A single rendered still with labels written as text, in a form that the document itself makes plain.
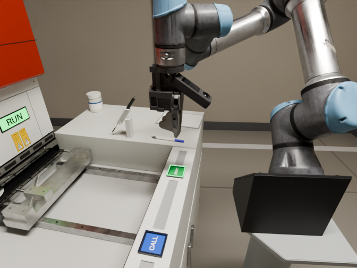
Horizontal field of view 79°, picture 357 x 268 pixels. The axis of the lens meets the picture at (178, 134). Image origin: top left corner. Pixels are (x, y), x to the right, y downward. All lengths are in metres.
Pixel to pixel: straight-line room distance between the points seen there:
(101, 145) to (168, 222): 0.51
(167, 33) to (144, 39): 2.20
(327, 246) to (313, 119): 0.39
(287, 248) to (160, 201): 0.40
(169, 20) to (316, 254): 0.74
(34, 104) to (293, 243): 1.02
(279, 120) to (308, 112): 0.11
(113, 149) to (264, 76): 2.27
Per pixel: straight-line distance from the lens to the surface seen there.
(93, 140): 0.99
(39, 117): 1.02
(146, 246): 0.55
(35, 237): 0.86
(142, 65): 2.78
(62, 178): 0.93
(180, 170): 0.73
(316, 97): 0.66
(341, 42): 3.15
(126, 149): 0.94
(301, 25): 0.78
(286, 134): 0.73
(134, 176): 0.91
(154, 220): 0.60
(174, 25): 0.53
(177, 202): 0.63
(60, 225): 0.81
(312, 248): 0.82
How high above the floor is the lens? 1.43
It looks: 30 degrees down
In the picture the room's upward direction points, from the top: straight up
